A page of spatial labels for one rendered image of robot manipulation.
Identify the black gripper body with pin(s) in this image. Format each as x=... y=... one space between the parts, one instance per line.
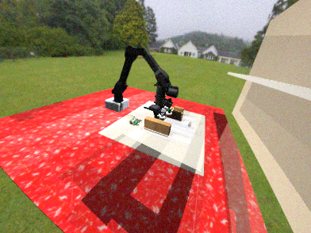
x=158 y=102

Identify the tan rectangular box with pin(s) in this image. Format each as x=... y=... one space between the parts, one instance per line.
x=181 y=109

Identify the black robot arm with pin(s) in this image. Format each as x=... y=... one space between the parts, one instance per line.
x=131 y=54

